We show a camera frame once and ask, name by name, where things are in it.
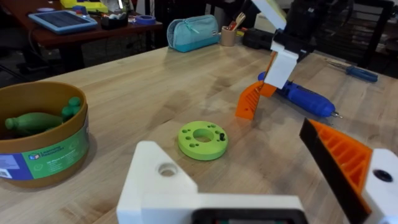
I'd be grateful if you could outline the white orange left gripper right finger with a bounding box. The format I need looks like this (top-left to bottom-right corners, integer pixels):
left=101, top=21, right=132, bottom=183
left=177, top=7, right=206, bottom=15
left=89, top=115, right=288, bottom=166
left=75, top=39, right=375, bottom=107
left=298, top=118, right=398, bottom=224

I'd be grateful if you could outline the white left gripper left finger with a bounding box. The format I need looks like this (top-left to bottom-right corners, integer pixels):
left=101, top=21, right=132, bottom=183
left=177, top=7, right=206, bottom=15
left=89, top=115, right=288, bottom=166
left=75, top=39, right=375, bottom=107
left=116, top=141, right=198, bottom=224

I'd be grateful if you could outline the blue electric screwdriver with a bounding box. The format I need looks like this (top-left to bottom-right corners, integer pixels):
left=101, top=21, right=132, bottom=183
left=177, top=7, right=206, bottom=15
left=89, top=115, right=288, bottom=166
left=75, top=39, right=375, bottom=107
left=257, top=71, right=344, bottom=120

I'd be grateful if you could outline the black box-shaped object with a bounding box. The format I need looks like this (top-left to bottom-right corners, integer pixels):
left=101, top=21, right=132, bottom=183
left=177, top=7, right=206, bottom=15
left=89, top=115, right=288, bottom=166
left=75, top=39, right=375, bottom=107
left=242, top=27, right=275, bottom=51

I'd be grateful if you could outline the beige cup with utensils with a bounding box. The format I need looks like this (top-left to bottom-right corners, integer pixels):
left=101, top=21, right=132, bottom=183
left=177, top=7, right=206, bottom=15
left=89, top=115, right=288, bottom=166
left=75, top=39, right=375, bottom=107
left=221, top=12, right=247, bottom=47

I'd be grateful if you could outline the green disc with holes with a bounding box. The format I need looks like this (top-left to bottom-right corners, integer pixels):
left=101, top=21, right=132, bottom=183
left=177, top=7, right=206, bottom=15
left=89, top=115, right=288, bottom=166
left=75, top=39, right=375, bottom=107
left=177, top=120, right=229, bottom=162

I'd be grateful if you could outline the black chair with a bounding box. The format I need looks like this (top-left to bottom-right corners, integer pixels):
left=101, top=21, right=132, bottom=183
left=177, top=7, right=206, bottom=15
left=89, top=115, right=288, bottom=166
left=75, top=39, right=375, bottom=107
left=313, top=0, right=398, bottom=68

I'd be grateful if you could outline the teal zip pencil case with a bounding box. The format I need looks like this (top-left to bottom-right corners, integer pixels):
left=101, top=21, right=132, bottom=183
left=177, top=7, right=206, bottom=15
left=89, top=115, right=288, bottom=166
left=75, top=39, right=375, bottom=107
left=166, top=14, right=221, bottom=54

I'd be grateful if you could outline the brown toy tub with label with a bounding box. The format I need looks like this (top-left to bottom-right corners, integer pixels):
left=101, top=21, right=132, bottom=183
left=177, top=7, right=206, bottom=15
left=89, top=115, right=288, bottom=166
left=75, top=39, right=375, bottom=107
left=0, top=81, right=91, bottom=189

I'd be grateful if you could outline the blue tape roll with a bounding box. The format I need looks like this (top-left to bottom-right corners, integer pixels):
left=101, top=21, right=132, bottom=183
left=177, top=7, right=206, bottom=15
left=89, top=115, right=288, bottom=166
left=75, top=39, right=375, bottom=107
left=134, top=14, right=157, bottom=26

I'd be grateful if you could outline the dark wooden side table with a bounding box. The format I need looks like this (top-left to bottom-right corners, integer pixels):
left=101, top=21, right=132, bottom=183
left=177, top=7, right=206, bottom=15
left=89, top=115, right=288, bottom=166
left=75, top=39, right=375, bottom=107
left=0, top=0, right=164, bottom=74

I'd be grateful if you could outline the black small tray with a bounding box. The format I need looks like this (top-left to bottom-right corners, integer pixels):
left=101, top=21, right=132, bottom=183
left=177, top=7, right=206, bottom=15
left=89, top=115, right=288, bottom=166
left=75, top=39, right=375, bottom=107
left=100, top=12, right=129, bottom=31

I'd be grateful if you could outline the blue-framed tablet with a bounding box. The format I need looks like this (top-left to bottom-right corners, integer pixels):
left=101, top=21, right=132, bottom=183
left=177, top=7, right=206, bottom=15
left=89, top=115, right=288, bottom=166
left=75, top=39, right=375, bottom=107
left=28, top=9, right=98, bottom=35

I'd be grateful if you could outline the yellow flat board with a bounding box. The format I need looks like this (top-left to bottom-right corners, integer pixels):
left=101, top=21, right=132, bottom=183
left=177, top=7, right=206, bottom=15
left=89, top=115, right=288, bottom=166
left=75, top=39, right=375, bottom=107
left=60, top=0, right=109, bottom=14

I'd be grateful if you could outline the blue-handled hand screwdriver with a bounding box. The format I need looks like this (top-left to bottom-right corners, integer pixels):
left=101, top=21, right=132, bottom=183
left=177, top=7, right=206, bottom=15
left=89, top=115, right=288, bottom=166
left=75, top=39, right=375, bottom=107
left=326, top=60, right=379, bottom=83

